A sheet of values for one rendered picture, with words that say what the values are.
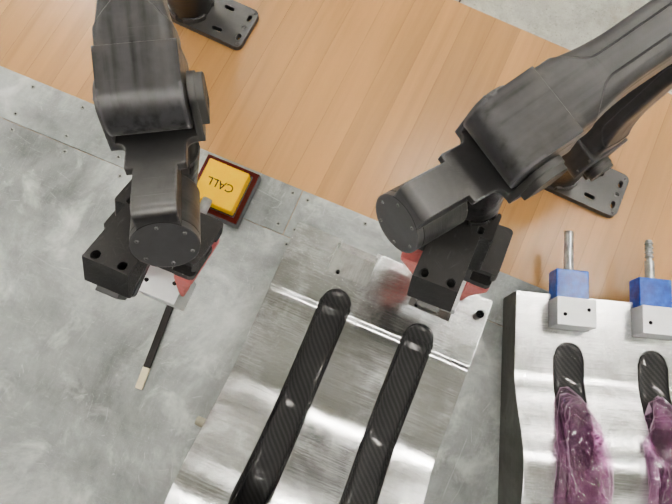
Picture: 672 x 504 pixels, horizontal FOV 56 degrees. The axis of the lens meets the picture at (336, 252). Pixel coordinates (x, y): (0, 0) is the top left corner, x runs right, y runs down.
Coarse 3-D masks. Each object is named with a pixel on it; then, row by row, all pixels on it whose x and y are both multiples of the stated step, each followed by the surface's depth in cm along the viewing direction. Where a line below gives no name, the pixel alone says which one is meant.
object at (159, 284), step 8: (208, 200) 75; (200, 208) 75; (208, 208) 75; (152, 272) 70; (160, 272) 71; (168, 272) 71; (144, 280) 70; (152, 280) 70; (160, 280) 70; (168, 280) 70; (144, 288) 70; (152, 288) 70; (160, 288) 70; (168, 288) 70; (176, 288) 70; (192, 288) 75; (152, 296) 71; (160, 296) 70; (168, 296) 70; (176, 296) 70; (184, 296) 73; (168, 304) 73; (176, 304) 71; (184, 304) 74
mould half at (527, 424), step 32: (512, 320) 83; (544, 320) 82; (608, 320) 82; (512, 352) 81; (544, 352) 81; (608, 352) 81; (640, 352) 81; (512, 384) 80; (544, 384) 79; (608, 384) 80; (512, 416) 79; (544, 416) 77; (608, 416) 77; (640, 416) 78; (512, 448) 77; (544, 448) 74; (640, 448) 75; (512, 480) 76; (544, 480) 73; (640, 480) 73
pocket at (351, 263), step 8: (336, 248) 80; (344, 248) 81; (352, 248) 81; (336, 256) 82; (344, 256) 82; (352, 256) 82; (360, 256) 81; (368, 256) 81; (336, 264) 82; (344, 264) 82; (352, 264) 82; (360, 264) 82; (368, 264) 82; (336, 272) 82; (344, 272) 81; (352, 272) 81; (360, 272) 81; (368, 272) 81; (352, 280) 81; (360, 280) 81; (368, 280) 81
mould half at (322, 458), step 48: (336, 240) 80; (288, 288) 78; (336, 288) 78; (384, 288) 78; (288, 336) 77; (384, 336) 77; (240, 384) 75; (336, 384) 76; (432, 384) 76; (240, 432) 72; (336, 432) 74; (432, 432) 75; (192, 480) 68; (288, 480) 69; (336, 480) 70; (384, 480) 72
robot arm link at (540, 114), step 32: (608, 32) 50; (640, 32) 49; (544, 64) 50; (576, 64) 50; (608, 64) 49; (640, 64) 49; (512, 96) 50; (544, 96) 50; (576, 96) 49; (608, 96) 49; (480, 128) 51; (512, 128) 50; (544, 128) 49; (576, 128) 49; (512, 160) 50; (544, 160) 50
